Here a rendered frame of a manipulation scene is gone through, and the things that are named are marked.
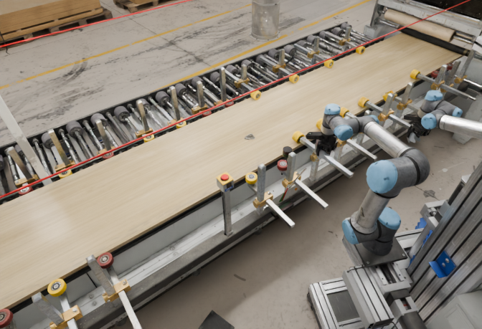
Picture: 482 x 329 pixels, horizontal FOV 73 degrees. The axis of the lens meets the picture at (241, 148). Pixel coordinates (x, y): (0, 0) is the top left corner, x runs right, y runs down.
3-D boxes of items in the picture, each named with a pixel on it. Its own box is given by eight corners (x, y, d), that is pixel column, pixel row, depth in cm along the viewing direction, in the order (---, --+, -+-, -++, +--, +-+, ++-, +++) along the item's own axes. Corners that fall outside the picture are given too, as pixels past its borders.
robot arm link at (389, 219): (399, 239, 158) (409, 222, 149) (374, 244, 156) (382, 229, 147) (385, 218, 167) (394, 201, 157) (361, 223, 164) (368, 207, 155)
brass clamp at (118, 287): (132, 290, 177) (129, 286, 174) (107, 305, 172) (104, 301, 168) (127, 281, 181) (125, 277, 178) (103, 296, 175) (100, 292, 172)
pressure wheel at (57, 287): (54, 292, 175) (45, 282, 167) (70, 285, 178) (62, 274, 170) (57, 306, 170) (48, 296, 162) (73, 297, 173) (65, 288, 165)
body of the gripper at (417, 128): (417, 139, 188) (425, 122, 180) (407, 130, 194) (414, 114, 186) (427, 135, 190) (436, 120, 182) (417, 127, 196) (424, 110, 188)
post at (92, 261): (122, 302, 181) (95, 259, 148) (115, 307, 179) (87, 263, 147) (119, 297, 183) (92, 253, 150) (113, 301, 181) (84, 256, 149)
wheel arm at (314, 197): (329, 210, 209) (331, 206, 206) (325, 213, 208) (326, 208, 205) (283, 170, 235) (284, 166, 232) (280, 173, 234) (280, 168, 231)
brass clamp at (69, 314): (83, 317, 165) (79, 313, 161) (55, 335, 159) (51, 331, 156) (79, 307, 169) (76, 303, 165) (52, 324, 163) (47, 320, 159)
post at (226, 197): (233, 232, 212) (231, 187, 181) (227, 236, 210) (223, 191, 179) (229, 228, 215) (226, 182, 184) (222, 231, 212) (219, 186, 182)
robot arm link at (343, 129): (362, 126, 151) (351, 112, 158) (340, 130, 149) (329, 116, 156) (358, 139, 156) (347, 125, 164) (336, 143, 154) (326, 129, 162)
